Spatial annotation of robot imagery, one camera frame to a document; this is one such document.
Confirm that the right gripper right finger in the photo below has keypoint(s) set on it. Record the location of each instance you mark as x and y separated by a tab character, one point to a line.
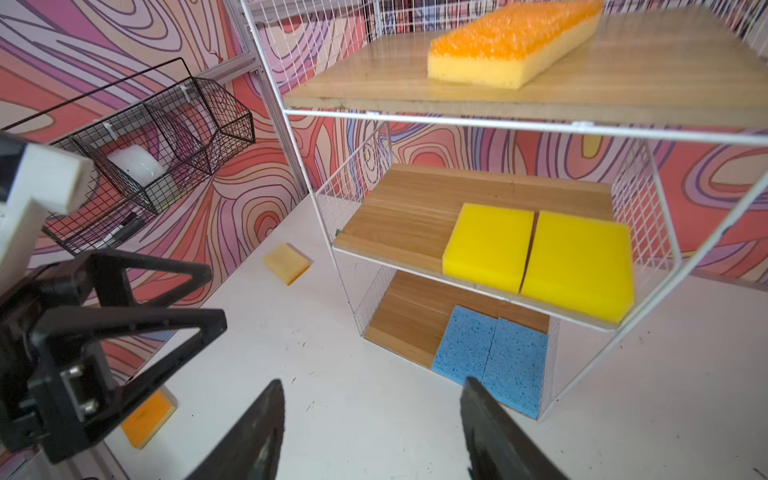
498	448

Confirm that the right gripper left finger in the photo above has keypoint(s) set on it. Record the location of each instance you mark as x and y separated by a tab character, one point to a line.
251	449

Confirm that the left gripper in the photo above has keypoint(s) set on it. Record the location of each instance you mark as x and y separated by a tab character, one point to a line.
92	367

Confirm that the blue sponge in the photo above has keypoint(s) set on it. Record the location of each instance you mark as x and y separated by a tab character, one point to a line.
515	367
464	348

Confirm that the yellow sponge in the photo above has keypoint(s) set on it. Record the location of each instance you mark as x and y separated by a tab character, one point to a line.
489	246
582	265

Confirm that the white wire wooden shelf rack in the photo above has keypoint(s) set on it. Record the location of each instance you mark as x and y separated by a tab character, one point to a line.
659	122

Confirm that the orange sponge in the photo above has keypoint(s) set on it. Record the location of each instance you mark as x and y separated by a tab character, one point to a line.
144	423
510	46

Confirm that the black marker in basket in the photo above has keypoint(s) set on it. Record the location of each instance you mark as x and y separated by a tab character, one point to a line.
124	230

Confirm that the beige sponge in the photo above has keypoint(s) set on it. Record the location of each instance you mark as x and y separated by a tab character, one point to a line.
287	263

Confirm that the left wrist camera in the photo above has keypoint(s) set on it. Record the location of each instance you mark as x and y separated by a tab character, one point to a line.
36	180

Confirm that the black wire basket left wall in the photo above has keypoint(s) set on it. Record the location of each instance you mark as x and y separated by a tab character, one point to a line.
190	124

